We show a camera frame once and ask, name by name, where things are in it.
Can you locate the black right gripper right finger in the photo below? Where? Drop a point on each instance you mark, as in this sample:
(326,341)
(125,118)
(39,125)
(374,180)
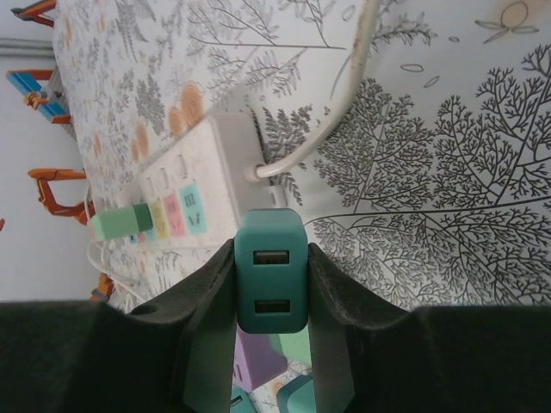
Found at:
(331,327)

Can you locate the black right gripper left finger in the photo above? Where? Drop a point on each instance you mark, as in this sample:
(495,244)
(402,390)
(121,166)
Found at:
(211,327)

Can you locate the teal USB plug adapter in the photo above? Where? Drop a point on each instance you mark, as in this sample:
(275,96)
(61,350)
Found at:
(271,232)

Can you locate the mint green plug adapter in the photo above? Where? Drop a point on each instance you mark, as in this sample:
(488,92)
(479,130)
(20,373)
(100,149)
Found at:
(297,348)
(116,223)

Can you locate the purple power strip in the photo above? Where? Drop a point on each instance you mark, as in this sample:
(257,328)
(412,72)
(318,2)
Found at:
(258,357)

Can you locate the floral table cloth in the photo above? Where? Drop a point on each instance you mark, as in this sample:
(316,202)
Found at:
(430,172)

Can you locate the white power strip pastel sockets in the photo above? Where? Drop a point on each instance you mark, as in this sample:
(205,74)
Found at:
(232,142)

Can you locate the aluminium frame post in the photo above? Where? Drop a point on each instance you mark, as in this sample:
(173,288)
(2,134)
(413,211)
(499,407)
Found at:
(21,47)

